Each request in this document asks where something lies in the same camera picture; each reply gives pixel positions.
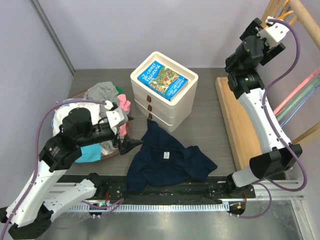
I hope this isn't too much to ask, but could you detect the navy blue t shirt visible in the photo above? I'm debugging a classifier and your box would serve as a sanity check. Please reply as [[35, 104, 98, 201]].
[[126, 120, 218, 192]]

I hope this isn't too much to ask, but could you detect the yellow hanger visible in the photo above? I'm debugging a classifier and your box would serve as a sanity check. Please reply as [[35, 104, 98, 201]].
[[276, 0, 298, 25]]

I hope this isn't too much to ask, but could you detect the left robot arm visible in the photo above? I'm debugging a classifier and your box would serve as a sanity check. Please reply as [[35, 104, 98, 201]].
[[0, 107, 143, 240]]

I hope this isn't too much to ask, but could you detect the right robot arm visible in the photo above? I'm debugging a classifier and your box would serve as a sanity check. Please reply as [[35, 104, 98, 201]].
[[224, 16, 303, 198]]

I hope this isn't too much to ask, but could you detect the pink hanger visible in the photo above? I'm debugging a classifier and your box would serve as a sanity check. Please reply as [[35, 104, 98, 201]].
[[273, 67, 320, 115]]

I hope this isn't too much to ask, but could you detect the blue hanger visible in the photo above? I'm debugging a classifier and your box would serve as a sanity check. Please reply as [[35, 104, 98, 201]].
[[280, 84, 320, 127]]

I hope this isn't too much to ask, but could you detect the light blue cloth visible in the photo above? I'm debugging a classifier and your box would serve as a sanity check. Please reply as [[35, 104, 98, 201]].
[[75, 144, 102, 164]]

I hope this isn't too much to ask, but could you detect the pink cloth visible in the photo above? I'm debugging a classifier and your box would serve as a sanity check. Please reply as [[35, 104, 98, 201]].
[[117, 94, 131, 138]]

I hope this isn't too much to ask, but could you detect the green cloth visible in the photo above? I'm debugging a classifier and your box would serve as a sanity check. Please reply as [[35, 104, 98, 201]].
[[115, 85, 124, 95]]

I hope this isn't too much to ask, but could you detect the grey cloth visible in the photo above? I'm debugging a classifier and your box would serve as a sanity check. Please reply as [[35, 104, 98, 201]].
[[83, 81, 119, 107]]

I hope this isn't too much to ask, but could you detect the white drawer unit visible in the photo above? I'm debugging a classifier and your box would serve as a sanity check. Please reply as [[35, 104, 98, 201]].
[[130, 51, 199, 132]]

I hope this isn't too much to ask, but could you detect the white cloth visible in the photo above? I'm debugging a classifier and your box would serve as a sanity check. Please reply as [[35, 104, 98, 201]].
[[51, 102, 104, 136]]

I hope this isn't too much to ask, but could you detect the blue treehouse paperback book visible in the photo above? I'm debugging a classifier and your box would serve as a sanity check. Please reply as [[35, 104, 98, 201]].
[[137, 61, 189, 102]]

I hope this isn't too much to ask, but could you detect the wooden clothes rack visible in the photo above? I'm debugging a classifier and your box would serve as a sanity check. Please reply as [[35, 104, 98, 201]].
[[215, 0, 320, 171]]

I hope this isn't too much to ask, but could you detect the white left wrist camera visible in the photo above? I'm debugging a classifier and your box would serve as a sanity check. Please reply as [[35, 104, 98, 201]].
[[105, 100, 135, 128]]

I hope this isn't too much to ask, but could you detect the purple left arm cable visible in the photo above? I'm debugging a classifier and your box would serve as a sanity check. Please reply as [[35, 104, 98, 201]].
[[0, 99, 125, 226]]

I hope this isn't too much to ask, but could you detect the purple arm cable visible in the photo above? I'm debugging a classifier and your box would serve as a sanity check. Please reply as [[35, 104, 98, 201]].
[[234, 21, 309, 220], [0, 99, 125, 226]]

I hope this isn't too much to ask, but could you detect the white slotted cable duct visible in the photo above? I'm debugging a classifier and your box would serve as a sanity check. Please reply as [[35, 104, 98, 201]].
[[66, 201, 230, 213]]

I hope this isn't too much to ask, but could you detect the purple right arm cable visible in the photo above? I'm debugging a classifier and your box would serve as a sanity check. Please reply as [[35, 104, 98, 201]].
[[234, 21, 309, 220]]

